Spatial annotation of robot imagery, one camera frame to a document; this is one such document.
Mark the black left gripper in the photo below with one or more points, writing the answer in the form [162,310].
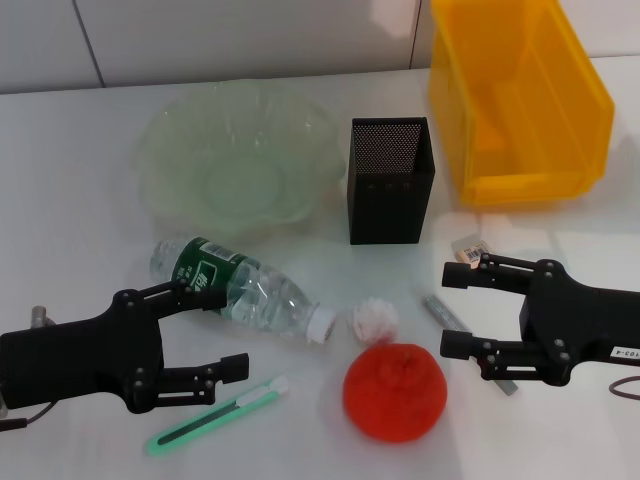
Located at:
[80,355]

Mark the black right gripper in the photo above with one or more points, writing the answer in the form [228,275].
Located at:
[585,325]

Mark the beige eraser with barcode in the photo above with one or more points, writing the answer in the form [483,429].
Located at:
[467,251]

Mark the clear water bottle green label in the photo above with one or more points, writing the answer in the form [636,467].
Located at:
[260,295]

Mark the green utility knife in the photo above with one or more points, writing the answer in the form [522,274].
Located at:
[220,412]

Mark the white paper ball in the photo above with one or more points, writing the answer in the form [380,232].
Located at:
[372,320]

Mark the orange fruit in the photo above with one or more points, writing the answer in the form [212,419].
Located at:
[395,392]

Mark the silver grey marker pen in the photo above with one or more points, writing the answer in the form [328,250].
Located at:
[442,312]

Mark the black mesh pen holder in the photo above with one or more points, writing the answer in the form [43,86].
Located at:
[390,210]

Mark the clear green glass fruit plate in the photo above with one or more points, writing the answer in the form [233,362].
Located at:
[240,165]

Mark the metal left wrist connector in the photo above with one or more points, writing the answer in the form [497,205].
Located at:
[39,317]

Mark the yellow plastic bin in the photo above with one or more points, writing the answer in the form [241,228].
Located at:
[520,110]

